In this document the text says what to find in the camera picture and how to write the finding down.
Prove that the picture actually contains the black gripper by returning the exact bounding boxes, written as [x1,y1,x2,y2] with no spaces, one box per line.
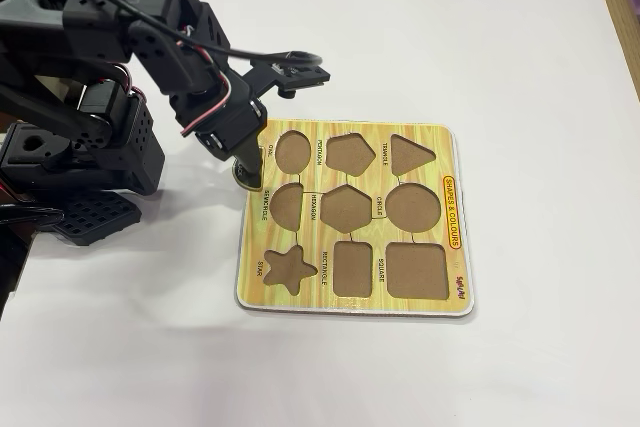
[169,69,267,192]

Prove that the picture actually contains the black semicircle piece yellow pin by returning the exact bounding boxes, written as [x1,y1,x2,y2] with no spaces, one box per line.
[230,159,264,194]

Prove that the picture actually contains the wooden shape puzzle board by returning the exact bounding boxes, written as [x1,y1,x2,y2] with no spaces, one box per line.
[234,118,476,318]

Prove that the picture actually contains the shiny black table clamp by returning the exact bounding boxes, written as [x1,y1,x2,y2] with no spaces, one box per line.
[0,204,66,236]

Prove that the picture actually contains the red white gripper servo wire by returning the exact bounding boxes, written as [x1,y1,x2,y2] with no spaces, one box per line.
[178,41,237,139]

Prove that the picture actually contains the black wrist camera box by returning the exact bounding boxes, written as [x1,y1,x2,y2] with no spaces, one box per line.
[249,57,332,100]

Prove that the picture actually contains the black grid base plate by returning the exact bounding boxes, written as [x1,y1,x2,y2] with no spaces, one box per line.
[52,190,144,249]

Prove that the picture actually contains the black camera cable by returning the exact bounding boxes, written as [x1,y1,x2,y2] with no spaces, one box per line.
[0,0,326,74]

